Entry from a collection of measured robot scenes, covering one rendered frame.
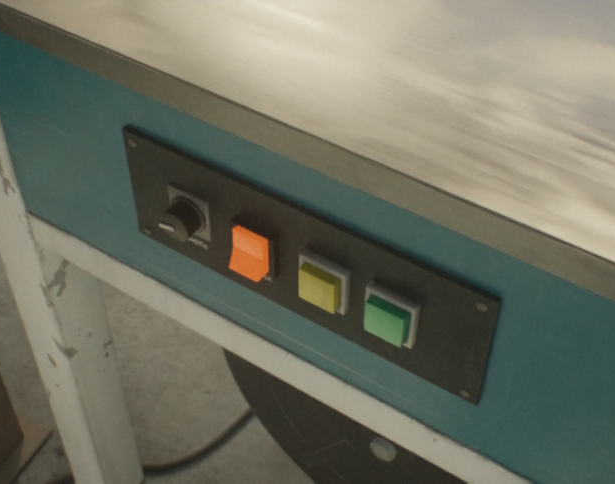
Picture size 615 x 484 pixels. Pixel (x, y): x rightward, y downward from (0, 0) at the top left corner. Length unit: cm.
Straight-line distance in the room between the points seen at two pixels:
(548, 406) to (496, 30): 21
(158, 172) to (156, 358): 76
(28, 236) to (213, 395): 57
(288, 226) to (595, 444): 20
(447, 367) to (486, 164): 13
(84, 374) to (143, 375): 41
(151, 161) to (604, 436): 30
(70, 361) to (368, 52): 46
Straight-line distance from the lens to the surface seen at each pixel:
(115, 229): 67
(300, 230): 53
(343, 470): 106
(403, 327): 51
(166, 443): 124
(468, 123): 49
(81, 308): 85
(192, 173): 56
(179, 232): 57
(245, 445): 123
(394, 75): 52
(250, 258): 55
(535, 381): 52
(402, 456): 91
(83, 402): 93
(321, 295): 53
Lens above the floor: 103
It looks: 45 degrees down
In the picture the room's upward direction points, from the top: straight up
